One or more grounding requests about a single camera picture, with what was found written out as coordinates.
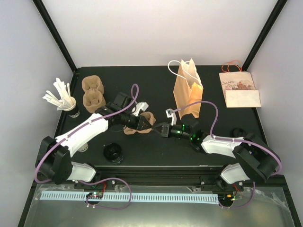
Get brown pulp cup carrier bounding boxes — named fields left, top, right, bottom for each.
left=123, top=112, right=156, bottom=135

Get brown paper takeout bag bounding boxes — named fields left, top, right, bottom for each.
left=168, top=59, right=204, bottom=118

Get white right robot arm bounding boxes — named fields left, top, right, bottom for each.
left=152, top=114, right=280, bottom=191

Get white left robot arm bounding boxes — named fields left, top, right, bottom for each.
left=35, top=93, right=152, bottom=189

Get white paper coffee cup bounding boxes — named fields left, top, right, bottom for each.
left=77, top=143, right=89, bottom=152

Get stack of black cup lids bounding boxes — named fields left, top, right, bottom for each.
left=103, top=143, right=124, bottom=165

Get stack of pulp cup carriers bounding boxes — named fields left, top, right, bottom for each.
left=81, top=75, right=106, bottom=114

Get black lid on table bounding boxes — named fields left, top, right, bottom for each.
left=230, top=127, right=247, bottom=138

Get cup of white wrapped stirrers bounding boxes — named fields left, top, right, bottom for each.
left=42, top=78, right=80, bottom=118

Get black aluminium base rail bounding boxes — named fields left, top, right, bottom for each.
left=89, top=165, right=234, bottom=192

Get printed paper bag orange handles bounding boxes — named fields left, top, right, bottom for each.
left=219, top=60, right=261, bottom=108

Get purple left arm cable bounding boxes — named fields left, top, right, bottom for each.
left=34, top=83, right=139, bottom=210

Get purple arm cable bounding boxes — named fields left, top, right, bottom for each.
left=34, top=83, right=139, bottom=210
left=171, top=101, right=283, bottom=210

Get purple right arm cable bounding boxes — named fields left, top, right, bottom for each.
left=171, top=101, right=283, bottom=210

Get light blue cable duct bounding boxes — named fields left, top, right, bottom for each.
left=40, top=191, right=219, bottom=205

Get black left frame post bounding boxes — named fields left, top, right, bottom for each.
left=32, top=0, right=78, bottom=73

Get black frame post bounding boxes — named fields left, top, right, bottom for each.
left=242, top=0, right=288, bottom=71
left=32, top=0, right=78, bottom=73

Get black right frame post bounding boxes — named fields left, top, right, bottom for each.
left=242, top=0, right=288, bottom=71

